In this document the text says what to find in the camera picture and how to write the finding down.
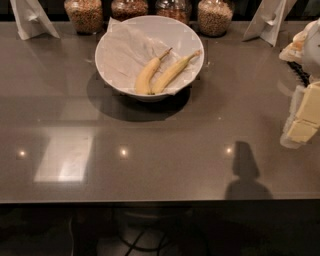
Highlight white ceramic bowl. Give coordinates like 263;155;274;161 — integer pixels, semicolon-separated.
94;15;205;103

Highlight glass jar of brown beans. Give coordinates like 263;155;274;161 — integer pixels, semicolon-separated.
111;0;149;21

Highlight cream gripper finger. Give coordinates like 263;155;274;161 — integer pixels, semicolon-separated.
290;82;320;126
280;118;318;149

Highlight white paper stand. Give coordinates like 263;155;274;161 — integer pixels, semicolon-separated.
10;0;59;40
243;0;297;46

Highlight left white paper stand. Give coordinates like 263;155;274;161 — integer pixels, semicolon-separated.
10;0;59;40

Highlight right white paper stand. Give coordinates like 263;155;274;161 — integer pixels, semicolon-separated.
243;0;297;46

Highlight yellow banana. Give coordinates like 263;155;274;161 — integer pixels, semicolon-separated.
151;50;201;94
135;48;171;95

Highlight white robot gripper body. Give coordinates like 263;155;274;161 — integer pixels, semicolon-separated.
279;19;320;83

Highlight white paper liner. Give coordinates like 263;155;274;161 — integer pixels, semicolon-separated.
101;17;198;96

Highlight glass jar of reddish grains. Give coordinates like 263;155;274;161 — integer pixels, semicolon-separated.
155;0;192;24

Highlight glass jar of chickpeas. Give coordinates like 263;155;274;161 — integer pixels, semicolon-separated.
197;0;234;37

